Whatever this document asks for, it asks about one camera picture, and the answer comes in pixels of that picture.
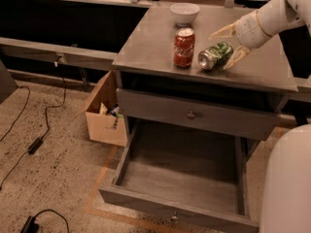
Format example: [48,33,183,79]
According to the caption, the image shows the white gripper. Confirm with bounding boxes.
[209,11,271,70]

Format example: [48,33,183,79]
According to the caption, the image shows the green soda can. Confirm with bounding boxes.
[198,42,233,70]

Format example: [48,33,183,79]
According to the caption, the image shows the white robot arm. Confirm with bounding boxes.
[210,0,311,233]

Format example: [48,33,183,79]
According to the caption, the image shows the red cola can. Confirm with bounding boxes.
[173,28,195,68]

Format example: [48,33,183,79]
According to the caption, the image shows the grey wooden drawer cabinet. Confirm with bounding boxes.
[112,2,299,167]

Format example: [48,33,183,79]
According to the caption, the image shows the closed grey top drawer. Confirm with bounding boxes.
[117,88,279,140]

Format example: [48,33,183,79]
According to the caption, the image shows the open grey middle drawer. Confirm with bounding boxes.
[100,121,259,233]

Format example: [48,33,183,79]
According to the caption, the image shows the white ceramic bowl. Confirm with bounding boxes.
[170,3,200,25]

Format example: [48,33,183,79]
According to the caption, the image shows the items inside cardboard box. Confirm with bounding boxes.
[99,103,123,130]

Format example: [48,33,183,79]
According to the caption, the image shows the brown cardboard box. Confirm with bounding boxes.
[78,71,127,147]

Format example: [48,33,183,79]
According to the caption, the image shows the grey metal rail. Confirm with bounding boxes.
[0,37,117,71]

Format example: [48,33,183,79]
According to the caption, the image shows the black power adapter with cable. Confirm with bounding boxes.
[0,53,68,190]

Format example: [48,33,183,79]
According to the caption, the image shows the black device with cable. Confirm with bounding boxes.
[19,209,70,233]

